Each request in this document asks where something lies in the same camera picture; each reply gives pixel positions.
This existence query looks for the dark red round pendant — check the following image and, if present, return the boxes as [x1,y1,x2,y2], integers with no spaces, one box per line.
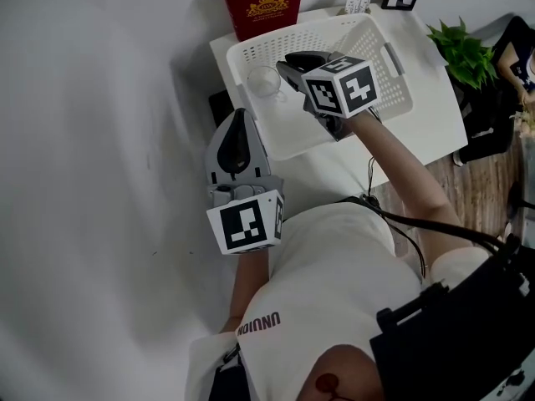
[315,373,342,400]

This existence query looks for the person's left forearm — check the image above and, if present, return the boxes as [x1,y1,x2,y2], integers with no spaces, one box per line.
[219,244,279,334]

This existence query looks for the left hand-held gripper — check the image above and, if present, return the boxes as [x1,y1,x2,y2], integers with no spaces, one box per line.
[204,107,287,256]

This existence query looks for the thin black wires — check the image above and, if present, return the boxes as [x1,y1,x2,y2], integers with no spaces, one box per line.
[366,155,427,280]

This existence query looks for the small white card holder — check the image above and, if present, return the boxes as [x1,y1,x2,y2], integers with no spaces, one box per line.
[343,0,375,16]

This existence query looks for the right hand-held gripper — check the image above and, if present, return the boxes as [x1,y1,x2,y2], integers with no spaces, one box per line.
[275,50,380,143]

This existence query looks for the thick black cable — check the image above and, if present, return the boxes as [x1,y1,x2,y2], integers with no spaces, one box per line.
[361,194,523,262]

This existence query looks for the dark red gold-print book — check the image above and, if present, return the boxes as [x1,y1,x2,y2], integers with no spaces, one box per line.
[219,0,307,43]

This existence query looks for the green potted plant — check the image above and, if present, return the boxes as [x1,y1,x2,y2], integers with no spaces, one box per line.
[425,17,499,91]

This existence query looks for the clear glass cup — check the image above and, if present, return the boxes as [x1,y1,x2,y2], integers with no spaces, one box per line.
[246,65,289,104]

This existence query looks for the white plastic basket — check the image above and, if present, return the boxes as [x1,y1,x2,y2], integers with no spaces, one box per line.
[225,13,415,161]

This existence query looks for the person's right forearm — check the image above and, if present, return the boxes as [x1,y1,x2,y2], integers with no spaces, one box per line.
[346,109,476,252]

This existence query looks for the black shoulder strap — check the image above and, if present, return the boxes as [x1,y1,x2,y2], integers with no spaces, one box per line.
[208,343,252,401]

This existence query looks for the white t-shirt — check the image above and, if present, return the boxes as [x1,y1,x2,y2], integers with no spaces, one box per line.
[186,200,492,401]

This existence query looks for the pale flower bouquet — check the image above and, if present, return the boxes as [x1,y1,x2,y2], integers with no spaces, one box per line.
[516,109,535,135]

